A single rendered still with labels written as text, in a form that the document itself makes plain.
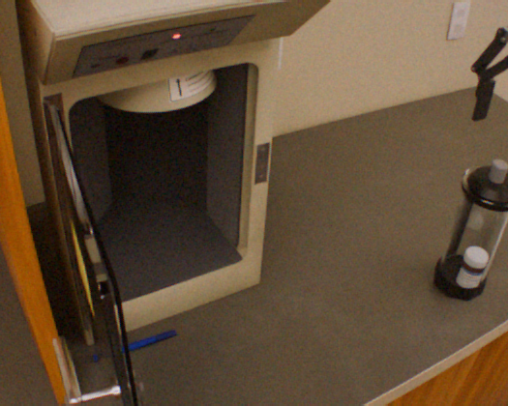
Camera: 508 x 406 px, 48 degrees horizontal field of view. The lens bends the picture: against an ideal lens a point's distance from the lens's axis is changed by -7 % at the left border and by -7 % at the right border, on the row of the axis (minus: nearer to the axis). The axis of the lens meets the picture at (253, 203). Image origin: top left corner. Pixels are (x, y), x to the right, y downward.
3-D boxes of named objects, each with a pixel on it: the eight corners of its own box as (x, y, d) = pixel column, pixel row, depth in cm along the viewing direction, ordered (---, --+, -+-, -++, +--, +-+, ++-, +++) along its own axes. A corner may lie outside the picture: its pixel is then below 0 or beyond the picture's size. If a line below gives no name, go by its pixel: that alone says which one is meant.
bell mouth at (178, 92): (77, 71, 86) (74, 37, 82) (185, 47, 93) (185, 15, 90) (115, 125, 74) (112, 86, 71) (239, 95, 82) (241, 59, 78)
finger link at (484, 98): (484, 83, 88) (481, 81, 89) (474, 122, 93) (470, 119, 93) (495, 81, 90) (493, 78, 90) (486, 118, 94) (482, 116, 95)
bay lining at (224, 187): (55, 216, 106) (26, 34, 84) (183, 178, 117) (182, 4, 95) (99, 308, 89) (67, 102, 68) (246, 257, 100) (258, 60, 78)
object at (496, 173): (453, 188, 97) (463, 155, 93) (488, 174, 101) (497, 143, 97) (492, 219, 91) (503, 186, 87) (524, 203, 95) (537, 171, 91)
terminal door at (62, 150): (94, 331, 89) (53, 98, 64) (153, 507, 68) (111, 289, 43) (88, 333, 89) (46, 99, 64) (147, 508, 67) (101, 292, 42)
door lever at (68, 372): (99, 337, 64) (96, 323, 62) (121, 406, 57) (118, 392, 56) (52, 349, 62) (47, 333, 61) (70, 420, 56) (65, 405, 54)
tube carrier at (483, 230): (421, 269, 109) (449, 175, 96) (460, 250, 114) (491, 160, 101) (459, 305, 102) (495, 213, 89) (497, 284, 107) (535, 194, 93)
